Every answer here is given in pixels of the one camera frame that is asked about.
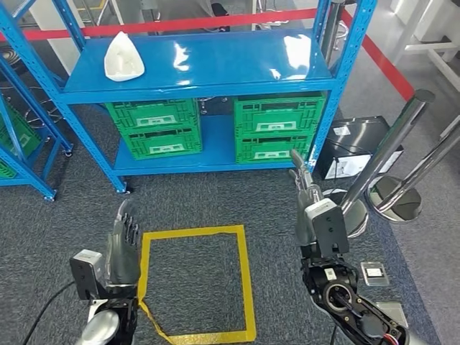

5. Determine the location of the chrome stanchion post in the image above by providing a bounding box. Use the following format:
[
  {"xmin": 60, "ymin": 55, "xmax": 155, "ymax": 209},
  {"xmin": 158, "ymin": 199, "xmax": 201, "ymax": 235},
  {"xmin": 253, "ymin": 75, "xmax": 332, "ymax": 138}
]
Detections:
[
  {"xmin": 365, "ymin": 114, "xmax": 460, "ymax": 224},
  {"xmin": 322, "ymin": 88, "xmax": 436, "ymax": 239},
  {"xmin": 320, "ymin": 0, "xmax": 347, "ymax": 65}
]

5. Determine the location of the plain silver floor outlet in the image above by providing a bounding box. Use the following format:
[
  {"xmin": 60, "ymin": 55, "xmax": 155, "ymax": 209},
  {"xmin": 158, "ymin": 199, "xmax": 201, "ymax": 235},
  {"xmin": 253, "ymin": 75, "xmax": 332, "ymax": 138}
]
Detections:
[{"xmin": 376, "ymin": 300, "xmax": 409, "ymax": 331}]

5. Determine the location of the blue metal shelf rack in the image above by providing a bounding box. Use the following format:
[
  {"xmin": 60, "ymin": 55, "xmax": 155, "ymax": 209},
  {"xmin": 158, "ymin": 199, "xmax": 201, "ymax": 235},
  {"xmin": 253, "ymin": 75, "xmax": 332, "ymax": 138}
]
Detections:
[
  {"xmin": 0, "ymin": 57, "xmax": 75, "ymax": 203},
  {"xmin": 0, "ymin": 0, "xmax": 378, "ymax": 196}
]

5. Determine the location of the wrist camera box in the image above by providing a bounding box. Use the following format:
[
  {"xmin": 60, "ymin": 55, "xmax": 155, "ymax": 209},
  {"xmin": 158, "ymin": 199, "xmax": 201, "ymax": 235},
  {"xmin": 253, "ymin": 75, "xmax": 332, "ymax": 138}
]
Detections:
[
  {"xmin": 69, "ymin": 249, "xmax": 106, "ymax": 301},
  {"xmin": 305, "ymin": 198, "xmax": 351, "ymax": 262}
]

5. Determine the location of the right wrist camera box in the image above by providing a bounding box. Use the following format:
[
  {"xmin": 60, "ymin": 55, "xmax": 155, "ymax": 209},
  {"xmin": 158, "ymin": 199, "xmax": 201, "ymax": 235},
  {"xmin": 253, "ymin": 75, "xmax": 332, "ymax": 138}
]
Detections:
[{"xmin": 305, "ymin": 198, "xmax": 351, "ymax": 262}]

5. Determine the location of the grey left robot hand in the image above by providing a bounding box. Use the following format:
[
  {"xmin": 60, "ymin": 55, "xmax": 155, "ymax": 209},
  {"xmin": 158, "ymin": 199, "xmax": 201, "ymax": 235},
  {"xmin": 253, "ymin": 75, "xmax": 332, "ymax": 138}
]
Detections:
[{"xmin": 105, "ymin": 200, "xmax": 142, "ymax": 288}]

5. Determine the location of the silver floor outlet white insert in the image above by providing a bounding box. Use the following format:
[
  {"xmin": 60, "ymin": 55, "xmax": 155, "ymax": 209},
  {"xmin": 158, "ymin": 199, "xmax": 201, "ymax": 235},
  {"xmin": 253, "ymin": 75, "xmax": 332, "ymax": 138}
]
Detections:
[{"xmin": 360, "ymin": 261, "xmax": 390, "ymax": 287}]

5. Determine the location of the white curved plastic part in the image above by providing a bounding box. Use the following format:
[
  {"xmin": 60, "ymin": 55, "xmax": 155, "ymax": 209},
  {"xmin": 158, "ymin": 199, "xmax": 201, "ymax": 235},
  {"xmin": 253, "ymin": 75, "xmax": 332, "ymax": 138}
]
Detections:
[{"xmin": 104, "ymin": 31, "xmax": 146, "ymax": 83}]

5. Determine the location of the black ribbed round base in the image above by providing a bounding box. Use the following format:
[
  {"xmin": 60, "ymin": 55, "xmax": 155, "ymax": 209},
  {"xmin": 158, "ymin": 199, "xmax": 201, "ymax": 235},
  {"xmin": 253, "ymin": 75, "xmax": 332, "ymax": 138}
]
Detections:
[{"xmin": 0, "ymin": 47, "xmax": 22, "ymax": 73}]

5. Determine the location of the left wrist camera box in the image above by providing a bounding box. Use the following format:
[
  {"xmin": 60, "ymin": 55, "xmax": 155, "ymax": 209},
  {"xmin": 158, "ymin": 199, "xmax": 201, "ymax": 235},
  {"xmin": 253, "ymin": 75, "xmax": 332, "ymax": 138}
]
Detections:
[{"xmin": 69, "ymin": 249, "xmax": 106, "ymax": 301}]

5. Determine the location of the chrome chair base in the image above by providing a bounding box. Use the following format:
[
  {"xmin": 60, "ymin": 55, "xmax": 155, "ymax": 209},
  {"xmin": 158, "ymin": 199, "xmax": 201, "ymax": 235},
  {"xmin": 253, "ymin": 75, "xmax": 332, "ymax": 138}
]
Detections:
[
  {"xmin": 196, "ymin": 96, "xmax": 228, "ymax": 116},
  {"xmin": 21, "ymin": 86, "xmax": 66, "ymax": 129}
]

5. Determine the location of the white table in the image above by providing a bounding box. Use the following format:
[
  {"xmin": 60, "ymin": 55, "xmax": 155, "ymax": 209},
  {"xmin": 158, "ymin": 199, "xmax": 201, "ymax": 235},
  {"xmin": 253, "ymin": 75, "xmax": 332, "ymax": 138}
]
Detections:
[
  {"xmin": 28, "ymin": 0, "xmax": 87, "ymax": 75},
  {"xmin": 389, "ymin": 0, "xmax": 460, "ymax": 93}
]

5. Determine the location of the red barrier belt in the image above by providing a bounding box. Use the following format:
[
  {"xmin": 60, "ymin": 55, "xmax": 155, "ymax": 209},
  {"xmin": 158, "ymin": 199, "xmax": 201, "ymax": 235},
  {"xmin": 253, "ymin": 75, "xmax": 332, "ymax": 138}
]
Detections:
[
  {"xmin": 339, "ymin": 8, "xmax": 416, "ymax": 102},
  {"xmin": 0, "ymin": 8, "xmax": 319, "ymax": 43}
]

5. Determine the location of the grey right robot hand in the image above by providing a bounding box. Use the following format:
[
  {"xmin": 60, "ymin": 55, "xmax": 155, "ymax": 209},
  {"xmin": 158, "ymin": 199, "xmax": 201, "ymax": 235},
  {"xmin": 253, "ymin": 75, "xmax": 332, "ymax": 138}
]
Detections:
[{"xmin": 288, "ymin": 149, "xmax": 324, "ymax": 249}]

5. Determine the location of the black box with labels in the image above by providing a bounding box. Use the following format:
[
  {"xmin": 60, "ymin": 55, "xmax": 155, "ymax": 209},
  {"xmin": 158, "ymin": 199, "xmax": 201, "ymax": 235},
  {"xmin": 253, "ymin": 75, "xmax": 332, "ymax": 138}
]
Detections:
[{"xmin": 315, "ymin": 115, "xmax": 404, "ymax": 181}]

